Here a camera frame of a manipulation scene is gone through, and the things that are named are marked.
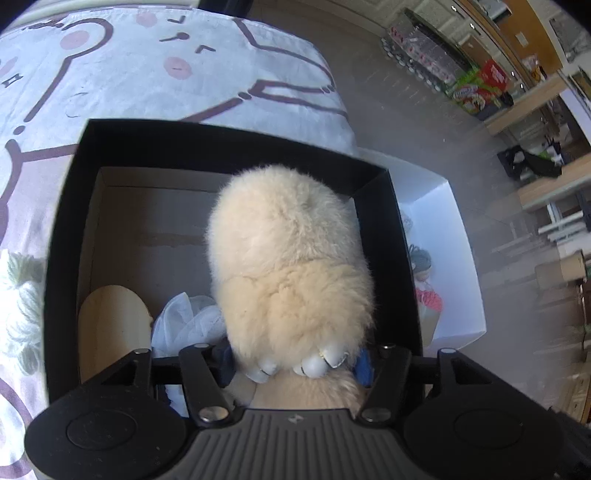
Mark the pink yarn ball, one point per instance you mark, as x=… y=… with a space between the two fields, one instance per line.
x=429 y=297

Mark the beige plush toy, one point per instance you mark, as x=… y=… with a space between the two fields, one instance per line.
x=286 y=258

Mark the brown cardboard carton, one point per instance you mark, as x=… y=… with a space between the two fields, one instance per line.
x=561 y=270

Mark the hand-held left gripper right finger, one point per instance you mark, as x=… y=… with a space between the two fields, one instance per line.
x=364 y=367

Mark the rack of bottles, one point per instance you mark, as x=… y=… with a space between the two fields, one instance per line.
x=425 y=46

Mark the round wooden board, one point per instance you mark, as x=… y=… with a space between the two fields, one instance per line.
x=111 y=323

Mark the printed blanket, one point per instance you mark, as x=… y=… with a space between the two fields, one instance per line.
x=138 y=69

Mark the white yarn ball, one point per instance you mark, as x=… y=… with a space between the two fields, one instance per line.
x=23 y=314

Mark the wooden desk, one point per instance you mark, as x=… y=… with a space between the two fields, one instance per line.
x=549 y=184

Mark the green and red cartons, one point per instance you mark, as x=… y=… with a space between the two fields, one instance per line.
x=482 y=87

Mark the black bag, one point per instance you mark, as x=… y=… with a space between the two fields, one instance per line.
x=531 y=161

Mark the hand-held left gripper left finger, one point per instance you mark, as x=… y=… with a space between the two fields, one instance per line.
x=225 y=365

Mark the black cardboard box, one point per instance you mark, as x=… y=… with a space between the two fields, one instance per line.
x=69 y=207

